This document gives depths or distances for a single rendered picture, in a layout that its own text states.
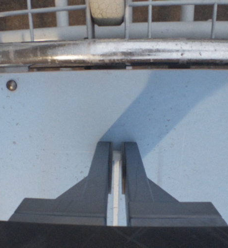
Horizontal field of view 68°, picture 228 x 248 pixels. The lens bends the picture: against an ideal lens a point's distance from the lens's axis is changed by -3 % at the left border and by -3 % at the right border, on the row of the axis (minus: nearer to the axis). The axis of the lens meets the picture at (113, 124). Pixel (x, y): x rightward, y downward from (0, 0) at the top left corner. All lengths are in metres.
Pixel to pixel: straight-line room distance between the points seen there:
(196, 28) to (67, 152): 0.23
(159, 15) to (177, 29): 0.47
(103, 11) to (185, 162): 0.16
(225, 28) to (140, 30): 0.12
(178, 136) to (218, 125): 0.04
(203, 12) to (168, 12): 0.13
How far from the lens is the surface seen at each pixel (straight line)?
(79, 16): 0.78
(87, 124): 0.16
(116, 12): 0.18
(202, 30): 0.29
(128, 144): 0.15
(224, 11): 0.82
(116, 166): 0.17
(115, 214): 0.20
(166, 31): 0.28
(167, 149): 0.17
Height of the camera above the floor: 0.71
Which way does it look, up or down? 74 degrees down
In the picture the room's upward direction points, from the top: 160 degrees counter-clockwise
